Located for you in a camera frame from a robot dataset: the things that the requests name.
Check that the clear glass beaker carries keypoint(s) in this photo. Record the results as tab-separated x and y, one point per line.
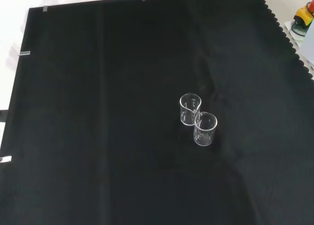
187	112
203	137

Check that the black bench cloth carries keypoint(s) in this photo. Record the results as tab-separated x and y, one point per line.
98	112

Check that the yellow stop button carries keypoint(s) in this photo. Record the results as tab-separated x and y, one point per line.
304	14

